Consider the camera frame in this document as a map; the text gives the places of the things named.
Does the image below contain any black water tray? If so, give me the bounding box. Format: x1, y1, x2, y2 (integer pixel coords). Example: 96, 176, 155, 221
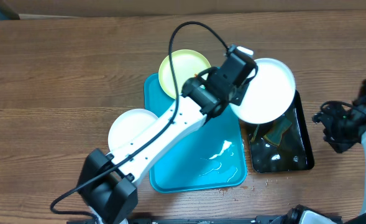
245, 92, 315, 173

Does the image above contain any pink white plate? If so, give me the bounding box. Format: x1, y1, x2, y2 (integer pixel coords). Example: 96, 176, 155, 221
108, 109, 158, 152

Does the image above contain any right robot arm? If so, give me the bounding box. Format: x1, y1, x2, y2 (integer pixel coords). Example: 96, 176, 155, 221
313, 79, 366, 223

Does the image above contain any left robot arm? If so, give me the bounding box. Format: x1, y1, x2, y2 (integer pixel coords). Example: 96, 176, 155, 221
76, 45, 258, 223

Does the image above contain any green yellow sponge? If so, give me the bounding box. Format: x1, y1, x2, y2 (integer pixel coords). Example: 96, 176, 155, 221
250, 116, 292, 146

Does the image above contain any green rimmed plate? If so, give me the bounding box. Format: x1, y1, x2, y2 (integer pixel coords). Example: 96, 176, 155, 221
158, 49, 211, 99

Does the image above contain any teal plastic tray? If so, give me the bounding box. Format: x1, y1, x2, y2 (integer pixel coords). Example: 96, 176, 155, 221
144, 73, 248, 194

